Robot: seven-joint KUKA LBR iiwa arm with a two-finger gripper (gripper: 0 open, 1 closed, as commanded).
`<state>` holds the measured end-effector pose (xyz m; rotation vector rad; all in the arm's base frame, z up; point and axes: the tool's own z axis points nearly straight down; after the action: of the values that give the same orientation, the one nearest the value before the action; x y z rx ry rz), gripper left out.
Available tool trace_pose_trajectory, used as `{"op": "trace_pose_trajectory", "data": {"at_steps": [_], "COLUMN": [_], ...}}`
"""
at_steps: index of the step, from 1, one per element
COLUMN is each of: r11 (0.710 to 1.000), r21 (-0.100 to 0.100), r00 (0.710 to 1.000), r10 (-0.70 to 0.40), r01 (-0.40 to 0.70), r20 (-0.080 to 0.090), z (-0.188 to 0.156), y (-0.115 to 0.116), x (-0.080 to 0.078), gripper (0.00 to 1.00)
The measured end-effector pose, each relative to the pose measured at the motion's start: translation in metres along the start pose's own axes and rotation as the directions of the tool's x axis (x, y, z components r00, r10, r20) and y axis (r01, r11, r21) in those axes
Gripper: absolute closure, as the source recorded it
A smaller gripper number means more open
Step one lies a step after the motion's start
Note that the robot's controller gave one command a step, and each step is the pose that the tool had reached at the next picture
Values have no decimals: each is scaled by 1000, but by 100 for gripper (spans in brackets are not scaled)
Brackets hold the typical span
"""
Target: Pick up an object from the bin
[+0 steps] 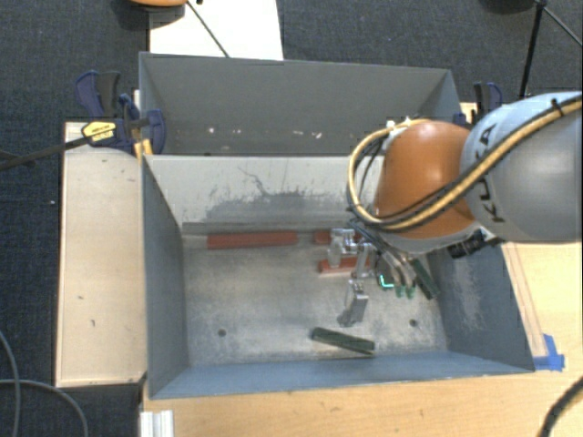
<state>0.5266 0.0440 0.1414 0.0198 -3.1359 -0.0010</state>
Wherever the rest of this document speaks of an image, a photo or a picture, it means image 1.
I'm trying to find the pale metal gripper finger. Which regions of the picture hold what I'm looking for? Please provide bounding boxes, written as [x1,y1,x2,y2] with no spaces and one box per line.
[325,228,358,270]
[336,279,371,329]

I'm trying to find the red-brown flat block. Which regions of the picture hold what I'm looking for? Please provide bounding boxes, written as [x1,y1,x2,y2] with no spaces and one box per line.
[206,230,300,251]
[312,229,365,246]
[316,255,371,276]

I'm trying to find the dark green flat block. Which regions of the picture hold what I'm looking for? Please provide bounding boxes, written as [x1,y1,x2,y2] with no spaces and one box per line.
[310,326,376,356]

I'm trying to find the grey metal bin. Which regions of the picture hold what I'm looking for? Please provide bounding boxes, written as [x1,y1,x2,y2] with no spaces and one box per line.
[138,51,537,401]

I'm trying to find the pale wood board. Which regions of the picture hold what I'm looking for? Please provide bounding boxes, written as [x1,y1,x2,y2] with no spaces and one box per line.
[54,120,149,389]

